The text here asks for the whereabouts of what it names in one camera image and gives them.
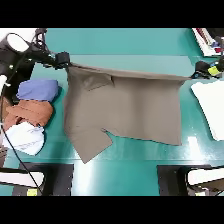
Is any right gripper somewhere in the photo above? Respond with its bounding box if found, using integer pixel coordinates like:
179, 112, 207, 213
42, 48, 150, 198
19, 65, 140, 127
194, 60, 211, 80

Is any rust brown garment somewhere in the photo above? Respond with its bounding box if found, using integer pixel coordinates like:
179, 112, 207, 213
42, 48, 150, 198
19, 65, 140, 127
2, 98, 55, 132

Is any white printed garment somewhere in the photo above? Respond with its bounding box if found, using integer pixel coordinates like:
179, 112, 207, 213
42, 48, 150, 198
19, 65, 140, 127
2, 121, 46, 157

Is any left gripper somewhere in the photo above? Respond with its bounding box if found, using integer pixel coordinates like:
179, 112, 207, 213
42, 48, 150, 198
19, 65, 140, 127
54, 51, 72, 70

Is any blue garment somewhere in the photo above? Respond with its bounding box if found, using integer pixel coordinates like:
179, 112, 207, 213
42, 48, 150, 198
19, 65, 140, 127
16, 78, 61, 103

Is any heap of clothes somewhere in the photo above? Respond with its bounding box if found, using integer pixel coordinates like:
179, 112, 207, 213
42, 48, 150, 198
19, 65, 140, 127
191, 27, 224, 58

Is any plain white garment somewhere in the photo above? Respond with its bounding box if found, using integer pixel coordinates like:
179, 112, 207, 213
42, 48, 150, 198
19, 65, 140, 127
190, 79, 224, 142

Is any grey-brown shirt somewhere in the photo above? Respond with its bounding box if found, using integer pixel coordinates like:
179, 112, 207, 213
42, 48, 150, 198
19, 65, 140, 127
62, 63, 195, 165

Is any black cable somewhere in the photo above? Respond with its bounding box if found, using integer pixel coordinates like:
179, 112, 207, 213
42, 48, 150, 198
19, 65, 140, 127
0, 31, 45, 197

